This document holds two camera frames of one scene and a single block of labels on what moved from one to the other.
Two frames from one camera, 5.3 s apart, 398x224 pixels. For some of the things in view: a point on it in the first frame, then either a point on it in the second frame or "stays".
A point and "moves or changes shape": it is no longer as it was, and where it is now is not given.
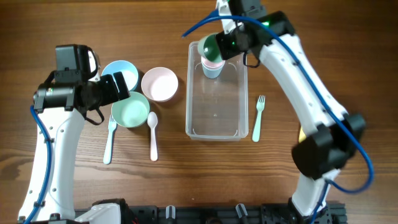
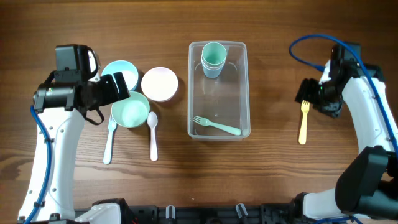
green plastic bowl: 132,111 stays
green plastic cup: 211,48 moves or changes shape
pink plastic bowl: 159,84 stays
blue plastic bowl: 128,70 stays
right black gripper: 222,45 → 306,92
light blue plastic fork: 112,126 stays
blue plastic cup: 212,73 stays
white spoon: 152,120 stays
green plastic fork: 260,104 → 206,122
